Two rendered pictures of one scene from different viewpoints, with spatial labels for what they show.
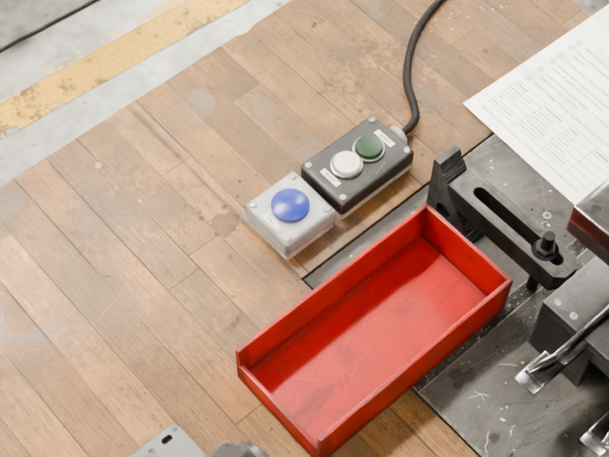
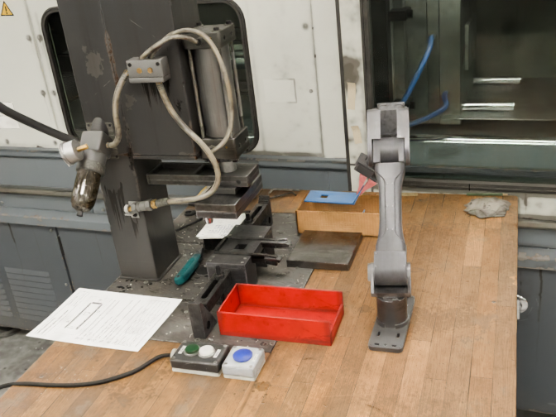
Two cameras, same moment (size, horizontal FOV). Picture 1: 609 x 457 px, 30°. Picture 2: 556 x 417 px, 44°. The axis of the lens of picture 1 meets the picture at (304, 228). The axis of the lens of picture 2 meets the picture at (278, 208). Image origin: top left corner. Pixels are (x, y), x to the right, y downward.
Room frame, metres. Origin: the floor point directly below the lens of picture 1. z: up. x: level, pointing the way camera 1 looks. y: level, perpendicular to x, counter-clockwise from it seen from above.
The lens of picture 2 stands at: (1.06, 1.05, 1.75)
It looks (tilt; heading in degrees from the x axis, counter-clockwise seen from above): 25 degrees down; 243
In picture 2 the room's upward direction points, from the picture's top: 7 degrees counter-clockwise
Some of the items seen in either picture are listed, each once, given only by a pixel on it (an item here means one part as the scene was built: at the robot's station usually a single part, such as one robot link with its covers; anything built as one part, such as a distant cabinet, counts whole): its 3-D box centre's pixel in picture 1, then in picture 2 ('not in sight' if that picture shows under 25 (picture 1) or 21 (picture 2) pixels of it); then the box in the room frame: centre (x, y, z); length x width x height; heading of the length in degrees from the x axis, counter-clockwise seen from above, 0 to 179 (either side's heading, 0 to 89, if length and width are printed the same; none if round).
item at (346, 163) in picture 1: (346, 167); (207, 353); (0.69, -0.04, 0.93); 0.03 x 0.03 x 0.02
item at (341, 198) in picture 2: not in sight; (333, 193); (0.14, -0.39, 1.00); 0.15 x 0.07 x 0.03; 132
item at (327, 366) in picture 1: (374, 328); (280, 313); (0.50, -0.07, 0.93); 0.25 x 0.12 x 0.06; 132
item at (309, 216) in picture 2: not in sight; (346, 215); (0.12, -0.37, 0.93); 0.25 x 0.13 x 0.08; 132
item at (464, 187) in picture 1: (510, 236); (213, 294); (0.60, -0.21, 0.95); 0.15 x 0.03 x 0.10; 42
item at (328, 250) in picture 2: not in sight; (325, 249); (0.25, -0.28, 0.91); 0.17 x 0.16 x 0.02; 42
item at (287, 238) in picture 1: (290, 221); (244, 367); (0.64, 0.02, 0.90); 0.07 x 0.07 x 0.06; 42
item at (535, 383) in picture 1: (552, 362); (266, 257); (0.45, -0.23, 0.98); 0.07 x 0.02 x 0.01; 132
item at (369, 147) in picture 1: (368, 150); (192, 352); (0.72, -0.07, 0.93); 0.03 x 0.03 x 0.02
